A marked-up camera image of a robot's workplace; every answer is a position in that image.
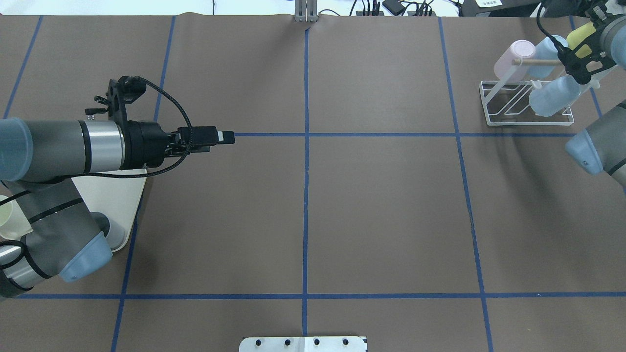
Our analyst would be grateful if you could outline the light blue cup front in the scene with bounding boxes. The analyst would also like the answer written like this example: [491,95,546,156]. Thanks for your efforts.
[526,37,559,80]

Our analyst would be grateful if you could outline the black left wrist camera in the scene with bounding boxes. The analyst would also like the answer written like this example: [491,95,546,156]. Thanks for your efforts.
[85,76,147,126]

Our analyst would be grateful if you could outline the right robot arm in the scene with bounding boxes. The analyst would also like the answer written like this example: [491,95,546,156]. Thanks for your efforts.
[558,0,626,187]

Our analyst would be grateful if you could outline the light blue cup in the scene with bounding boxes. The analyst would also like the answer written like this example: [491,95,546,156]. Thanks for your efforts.
[526,37,559,80]
[529,75,582,117]

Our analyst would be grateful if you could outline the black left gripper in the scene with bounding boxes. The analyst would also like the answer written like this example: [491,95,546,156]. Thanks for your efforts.
[125,121,236,170]

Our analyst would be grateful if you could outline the yellow plastic cup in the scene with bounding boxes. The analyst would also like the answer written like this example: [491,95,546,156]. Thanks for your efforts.
[566,22,596,59]

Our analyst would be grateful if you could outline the aluminium frame post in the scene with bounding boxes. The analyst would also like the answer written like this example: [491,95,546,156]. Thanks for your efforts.
[294,0,319,23]

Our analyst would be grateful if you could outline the metal mounting plate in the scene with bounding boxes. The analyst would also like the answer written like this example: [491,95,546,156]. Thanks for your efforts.
[239,336,369,352]

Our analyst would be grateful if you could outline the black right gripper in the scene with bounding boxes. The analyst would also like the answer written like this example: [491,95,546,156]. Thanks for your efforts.
[558,5,612,85]

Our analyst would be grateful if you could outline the white plastic tray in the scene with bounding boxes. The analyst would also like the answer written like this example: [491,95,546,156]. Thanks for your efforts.
[72,176,146,252]

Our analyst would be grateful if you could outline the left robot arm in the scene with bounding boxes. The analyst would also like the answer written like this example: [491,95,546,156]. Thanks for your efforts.
[1,118,235,300]

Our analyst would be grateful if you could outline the grey plastic cup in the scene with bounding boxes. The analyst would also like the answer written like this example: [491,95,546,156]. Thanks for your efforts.
[91,212,126,252]

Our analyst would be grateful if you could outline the braided right arm cable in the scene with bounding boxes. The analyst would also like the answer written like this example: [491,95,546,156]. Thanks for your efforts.
[536,0,568,52]

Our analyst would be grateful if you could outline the pink plastic cup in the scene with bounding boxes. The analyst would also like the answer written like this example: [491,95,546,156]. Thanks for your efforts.
[493,40,536,82]

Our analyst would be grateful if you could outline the white wire cup rack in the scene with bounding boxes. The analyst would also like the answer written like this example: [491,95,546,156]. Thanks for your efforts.
[479,43,624,127]

